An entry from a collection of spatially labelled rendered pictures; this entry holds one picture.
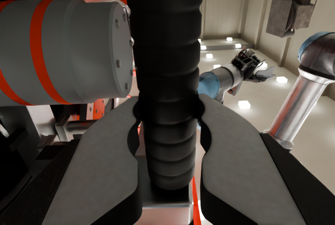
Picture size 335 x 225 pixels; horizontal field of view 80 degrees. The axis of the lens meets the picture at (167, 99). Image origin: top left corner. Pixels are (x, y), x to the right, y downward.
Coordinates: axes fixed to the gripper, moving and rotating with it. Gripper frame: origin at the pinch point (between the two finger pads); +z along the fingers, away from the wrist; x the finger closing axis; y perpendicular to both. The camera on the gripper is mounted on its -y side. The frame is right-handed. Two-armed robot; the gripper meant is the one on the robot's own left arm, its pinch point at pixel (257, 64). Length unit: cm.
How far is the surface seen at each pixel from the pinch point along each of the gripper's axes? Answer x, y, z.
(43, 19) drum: 5, 24, -68
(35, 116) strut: 6, 7, -72
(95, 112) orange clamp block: 14, -10, -58
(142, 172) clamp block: -14, 21, -68
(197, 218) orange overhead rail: -41, -239, 54
